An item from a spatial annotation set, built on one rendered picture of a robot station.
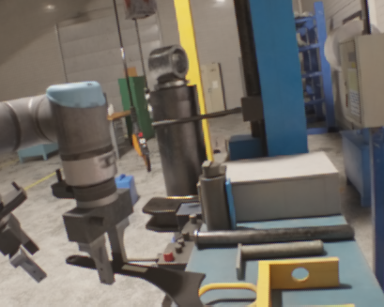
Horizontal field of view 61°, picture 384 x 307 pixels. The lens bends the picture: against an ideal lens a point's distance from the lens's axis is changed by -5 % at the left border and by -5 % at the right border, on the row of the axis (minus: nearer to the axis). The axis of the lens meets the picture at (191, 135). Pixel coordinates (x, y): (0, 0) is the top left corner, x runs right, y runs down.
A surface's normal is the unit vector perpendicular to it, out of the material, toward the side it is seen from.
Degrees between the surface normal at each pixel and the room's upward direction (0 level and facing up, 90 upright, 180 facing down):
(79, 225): 90
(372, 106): 90
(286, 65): 90
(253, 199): 90
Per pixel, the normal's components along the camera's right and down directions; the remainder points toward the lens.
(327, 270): -0.22, 0.20
